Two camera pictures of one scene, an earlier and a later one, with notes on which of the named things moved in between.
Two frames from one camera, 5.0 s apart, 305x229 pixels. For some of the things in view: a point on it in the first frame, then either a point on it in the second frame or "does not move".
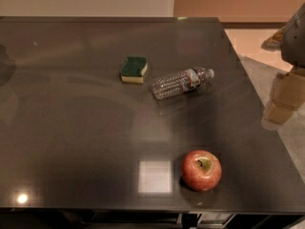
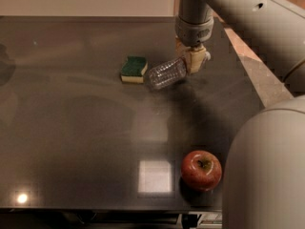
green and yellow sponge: x=133 y=70 does not move
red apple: x=201 y=170 does not move
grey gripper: x=294 y=47 -> x=194 y=32
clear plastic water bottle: x=168 y=85 -> x=167 y=72
